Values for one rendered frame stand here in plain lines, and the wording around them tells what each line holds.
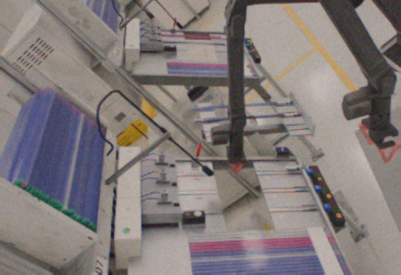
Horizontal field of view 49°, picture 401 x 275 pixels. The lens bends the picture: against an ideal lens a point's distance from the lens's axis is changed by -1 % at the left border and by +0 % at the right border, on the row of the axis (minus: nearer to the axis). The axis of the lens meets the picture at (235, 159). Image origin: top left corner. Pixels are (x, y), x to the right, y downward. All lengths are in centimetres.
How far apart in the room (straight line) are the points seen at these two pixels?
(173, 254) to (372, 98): 77
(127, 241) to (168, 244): 16
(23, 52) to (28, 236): 138
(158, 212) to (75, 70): 119
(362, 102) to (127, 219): 80
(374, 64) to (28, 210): 93
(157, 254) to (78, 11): 144
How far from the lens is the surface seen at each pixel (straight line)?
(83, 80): 250
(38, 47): 245
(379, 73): 116
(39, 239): 128
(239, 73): 152
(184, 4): 604
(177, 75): 247
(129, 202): 150
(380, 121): 125
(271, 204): 167
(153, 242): 149
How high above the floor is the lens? 196
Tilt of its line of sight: 35 degrees down
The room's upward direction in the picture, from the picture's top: 47 degrees counter-clockwise
